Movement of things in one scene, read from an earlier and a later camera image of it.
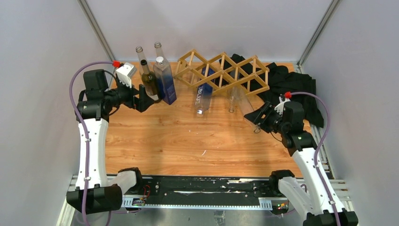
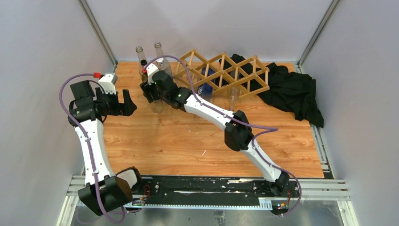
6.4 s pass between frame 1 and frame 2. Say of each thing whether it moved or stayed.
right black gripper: moved
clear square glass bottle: moved
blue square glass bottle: stayed
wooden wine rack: stayed
